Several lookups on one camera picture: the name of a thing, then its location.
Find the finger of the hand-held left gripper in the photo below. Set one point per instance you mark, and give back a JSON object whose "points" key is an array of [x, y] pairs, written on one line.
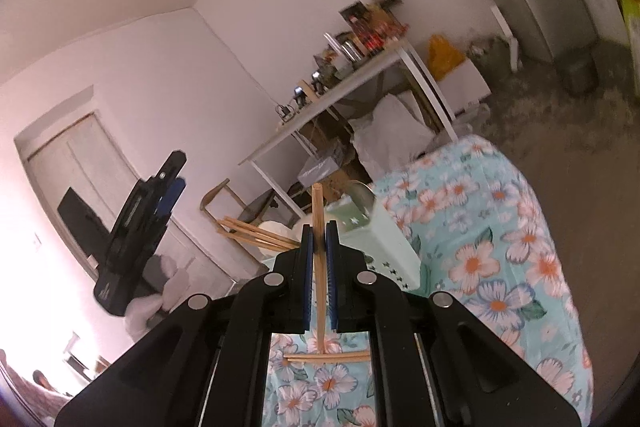
{"points": [[172, 164], [172, 197]]}

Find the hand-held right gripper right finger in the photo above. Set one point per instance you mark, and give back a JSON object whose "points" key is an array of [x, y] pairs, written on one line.
{"points": [[330, 287]]}

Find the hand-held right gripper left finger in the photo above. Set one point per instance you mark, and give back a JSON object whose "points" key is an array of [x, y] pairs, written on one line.
{"points": [[308, 292]]}

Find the light green utensil container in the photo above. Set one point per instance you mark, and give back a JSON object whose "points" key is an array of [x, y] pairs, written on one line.
{"points": [[385, 247]]}

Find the white spoon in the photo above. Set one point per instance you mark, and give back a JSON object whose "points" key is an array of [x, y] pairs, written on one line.
{"points": [[275, 229]]}

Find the bundle of wooden chopsticks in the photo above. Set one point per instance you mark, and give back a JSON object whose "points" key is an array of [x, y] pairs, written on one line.
{"points": [[260, 238]]}

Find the wooden chopstick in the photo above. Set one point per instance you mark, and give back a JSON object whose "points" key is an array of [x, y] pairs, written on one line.
{"points": [[350, 357], [317, 207]]}

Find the person's left forearm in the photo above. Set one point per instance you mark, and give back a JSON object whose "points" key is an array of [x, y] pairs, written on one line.
{"points": [[150, 302]]}

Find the black flat panel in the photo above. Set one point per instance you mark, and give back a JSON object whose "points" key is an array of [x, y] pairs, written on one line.
{"points": [[80, 222]]}

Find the white door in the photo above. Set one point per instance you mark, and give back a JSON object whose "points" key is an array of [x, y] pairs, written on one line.
{"points": [[65, 157]]}

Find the cardboard box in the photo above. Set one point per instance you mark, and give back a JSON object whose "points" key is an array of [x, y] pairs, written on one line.
{"points": [[350, 174]]}

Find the grey flat box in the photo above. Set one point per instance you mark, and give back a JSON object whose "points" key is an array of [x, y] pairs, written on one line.
{"points": [[320, 168]]}

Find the floral bedsheet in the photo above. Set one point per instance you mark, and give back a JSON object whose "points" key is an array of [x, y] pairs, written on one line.
{"points": [[475, 232]]}

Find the white table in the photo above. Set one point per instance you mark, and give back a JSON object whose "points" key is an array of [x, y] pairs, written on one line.
{"points": [[320, 102]]}

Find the white sack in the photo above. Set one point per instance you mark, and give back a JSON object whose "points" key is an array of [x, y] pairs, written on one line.
{"points": [[390, 132]]}

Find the metal canister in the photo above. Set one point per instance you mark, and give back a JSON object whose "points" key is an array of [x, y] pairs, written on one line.
{"points": [[348, 50]]}

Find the stack of colourful boxes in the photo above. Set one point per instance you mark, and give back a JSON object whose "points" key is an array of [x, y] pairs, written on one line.
{"points": [[372, 29]]}

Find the white cabinet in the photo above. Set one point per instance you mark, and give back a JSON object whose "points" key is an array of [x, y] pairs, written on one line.
{"points": [[465, 84]]}

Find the yellow plastic bag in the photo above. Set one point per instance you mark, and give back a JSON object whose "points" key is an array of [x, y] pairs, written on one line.
{"points": [[442, 57]]}

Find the white plank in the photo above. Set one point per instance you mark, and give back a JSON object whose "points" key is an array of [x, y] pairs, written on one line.
{"points": [[505, 32]]}

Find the wooden frame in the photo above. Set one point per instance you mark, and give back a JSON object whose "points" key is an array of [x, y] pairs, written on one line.
{"points": [[212, 197]]}

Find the light switch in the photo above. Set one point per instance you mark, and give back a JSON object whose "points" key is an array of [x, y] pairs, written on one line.
{"points": [[38, 240]]}

